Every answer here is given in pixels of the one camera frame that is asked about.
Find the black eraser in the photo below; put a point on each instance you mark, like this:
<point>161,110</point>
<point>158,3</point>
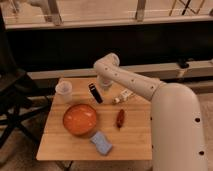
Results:
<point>95,93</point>

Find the clear plastic cup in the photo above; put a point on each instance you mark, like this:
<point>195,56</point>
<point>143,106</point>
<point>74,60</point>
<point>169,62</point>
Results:
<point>64,90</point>

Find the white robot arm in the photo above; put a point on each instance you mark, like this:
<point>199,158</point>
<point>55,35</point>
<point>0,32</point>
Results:
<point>177,133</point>

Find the orange bowl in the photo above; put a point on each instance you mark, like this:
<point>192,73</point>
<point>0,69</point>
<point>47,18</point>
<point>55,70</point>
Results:
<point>80,119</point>

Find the wooden table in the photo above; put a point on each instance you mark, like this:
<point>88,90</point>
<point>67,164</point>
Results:
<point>132,142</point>

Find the dark red sausage toy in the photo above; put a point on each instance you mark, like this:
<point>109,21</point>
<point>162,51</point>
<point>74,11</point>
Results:
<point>120,118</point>

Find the white tube bottle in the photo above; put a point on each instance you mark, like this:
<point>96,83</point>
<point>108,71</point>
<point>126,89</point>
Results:
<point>123,96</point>

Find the blue sponge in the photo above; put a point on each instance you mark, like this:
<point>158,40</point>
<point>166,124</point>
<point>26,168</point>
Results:
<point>101,143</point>

